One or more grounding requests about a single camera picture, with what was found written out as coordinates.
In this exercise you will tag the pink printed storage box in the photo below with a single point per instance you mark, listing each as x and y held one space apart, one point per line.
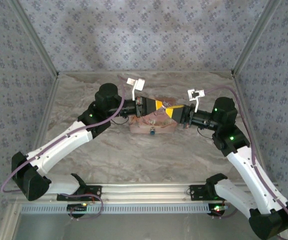
158 125

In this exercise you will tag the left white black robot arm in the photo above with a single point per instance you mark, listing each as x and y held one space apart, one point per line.
58 145

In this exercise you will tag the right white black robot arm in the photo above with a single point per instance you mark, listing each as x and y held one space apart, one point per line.
244 170

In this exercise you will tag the aluminium table back strip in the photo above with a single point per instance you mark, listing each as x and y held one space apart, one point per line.
146 72

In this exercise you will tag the right controller board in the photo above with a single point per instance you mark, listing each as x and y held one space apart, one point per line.
215 211

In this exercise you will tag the controller board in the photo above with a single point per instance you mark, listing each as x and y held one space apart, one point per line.
76 208
215 211

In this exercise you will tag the left controller board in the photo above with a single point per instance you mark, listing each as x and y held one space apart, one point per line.
76 208

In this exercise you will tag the aluminium table side rail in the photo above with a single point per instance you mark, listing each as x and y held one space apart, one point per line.
47 112
257 151

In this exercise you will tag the aluminium corner post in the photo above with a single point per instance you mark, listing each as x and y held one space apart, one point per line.
254 37
36 37

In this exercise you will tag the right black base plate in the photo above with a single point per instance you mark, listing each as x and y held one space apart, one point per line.
196 193

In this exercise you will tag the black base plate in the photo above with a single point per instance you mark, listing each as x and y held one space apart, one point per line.
92 190
196 193

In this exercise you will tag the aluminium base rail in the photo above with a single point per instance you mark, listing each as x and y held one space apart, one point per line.
143 191

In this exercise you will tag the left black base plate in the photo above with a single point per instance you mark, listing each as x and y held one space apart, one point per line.
92 190

